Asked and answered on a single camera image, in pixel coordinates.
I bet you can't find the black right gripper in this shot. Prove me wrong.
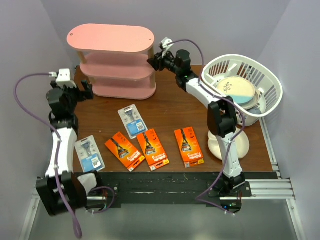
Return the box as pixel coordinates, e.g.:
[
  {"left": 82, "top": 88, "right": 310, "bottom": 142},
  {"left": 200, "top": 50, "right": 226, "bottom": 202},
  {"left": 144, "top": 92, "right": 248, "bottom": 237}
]
[{"left": 148, "top": 48, "right": 182, "bottom": 75}]

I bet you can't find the pink three-tier wooden shelf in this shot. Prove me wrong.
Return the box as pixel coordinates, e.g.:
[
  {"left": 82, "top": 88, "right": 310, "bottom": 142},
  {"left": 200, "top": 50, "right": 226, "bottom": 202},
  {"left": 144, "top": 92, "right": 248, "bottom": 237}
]
[{"left": 66, "top": 23, "right": 157, "bottom": 100}]

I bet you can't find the blue razor blister pack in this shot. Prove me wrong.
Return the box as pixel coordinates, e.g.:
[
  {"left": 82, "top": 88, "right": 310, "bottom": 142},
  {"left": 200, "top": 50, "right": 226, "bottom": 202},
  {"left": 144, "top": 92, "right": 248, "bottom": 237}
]
[
  {"left": 117, "top": 104, "right": 149, "bottom": 139},
  {"left": 74, "top": 135, "right": 106, "bottom": 173}
]

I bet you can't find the orange razor box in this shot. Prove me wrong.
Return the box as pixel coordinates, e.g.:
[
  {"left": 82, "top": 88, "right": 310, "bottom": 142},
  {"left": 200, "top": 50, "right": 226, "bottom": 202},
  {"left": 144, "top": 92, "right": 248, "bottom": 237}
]
[
  {"left": 136, "top": 129, "right": 170, "bottom": 171},
  {"left": 104, "top": 131, "right": 146, "bottom": 172},
  {"left": 174, "top": 126, "right": 205, "bottom": 169}
]

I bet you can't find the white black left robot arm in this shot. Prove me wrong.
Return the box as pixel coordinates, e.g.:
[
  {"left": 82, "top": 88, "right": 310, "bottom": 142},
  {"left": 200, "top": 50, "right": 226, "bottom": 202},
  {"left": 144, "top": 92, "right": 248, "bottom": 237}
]
[{"left": 36, "top": 80, "right": 104, "bottom": 216}]

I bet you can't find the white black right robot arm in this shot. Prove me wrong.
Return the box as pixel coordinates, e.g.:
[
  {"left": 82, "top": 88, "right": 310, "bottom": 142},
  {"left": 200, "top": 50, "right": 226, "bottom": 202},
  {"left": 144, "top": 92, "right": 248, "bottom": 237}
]
[{"left": 147, "top": 49, "right": 246, "bottom": 197}]

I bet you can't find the cream and blue floral plate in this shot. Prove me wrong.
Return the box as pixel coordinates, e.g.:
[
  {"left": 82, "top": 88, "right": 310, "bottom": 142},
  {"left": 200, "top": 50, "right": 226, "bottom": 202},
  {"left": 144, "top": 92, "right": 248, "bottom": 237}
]
[{"left": 216, "top": 76, "right": 256, "bottom": 105}]

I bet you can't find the white plastic laundry basket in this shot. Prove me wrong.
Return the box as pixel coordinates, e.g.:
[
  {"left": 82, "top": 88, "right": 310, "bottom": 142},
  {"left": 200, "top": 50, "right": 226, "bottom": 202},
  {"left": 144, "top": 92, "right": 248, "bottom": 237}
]
[{"left": 201, "top": 54, "right": 283, "bottom": 127}]

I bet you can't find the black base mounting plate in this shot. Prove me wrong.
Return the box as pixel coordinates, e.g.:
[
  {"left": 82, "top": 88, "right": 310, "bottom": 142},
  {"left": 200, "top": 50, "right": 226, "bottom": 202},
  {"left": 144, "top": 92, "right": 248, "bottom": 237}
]
[{"left": 85, "top": 172, "right": 277, "bottom": 213}]

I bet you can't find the cream divided plate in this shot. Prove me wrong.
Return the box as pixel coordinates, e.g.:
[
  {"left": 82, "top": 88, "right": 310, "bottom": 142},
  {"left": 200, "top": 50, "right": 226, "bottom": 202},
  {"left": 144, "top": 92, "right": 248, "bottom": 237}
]
[{"left": 207, "top": 131, "right": 250, "bottom": 160}]

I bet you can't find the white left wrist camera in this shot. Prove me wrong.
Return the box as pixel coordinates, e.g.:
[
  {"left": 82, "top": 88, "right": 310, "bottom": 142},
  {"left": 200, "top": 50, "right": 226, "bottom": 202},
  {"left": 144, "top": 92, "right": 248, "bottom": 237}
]
[{"left": 48, "top": 68, "right": 77, "bottom": 89}]

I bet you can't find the aluminium frame rail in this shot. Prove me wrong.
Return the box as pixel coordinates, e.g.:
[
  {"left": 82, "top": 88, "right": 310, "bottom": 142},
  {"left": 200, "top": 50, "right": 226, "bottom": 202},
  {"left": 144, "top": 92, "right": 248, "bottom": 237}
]
[{"left": 18, "top": 117, "right": 307, "bottom": 240}]

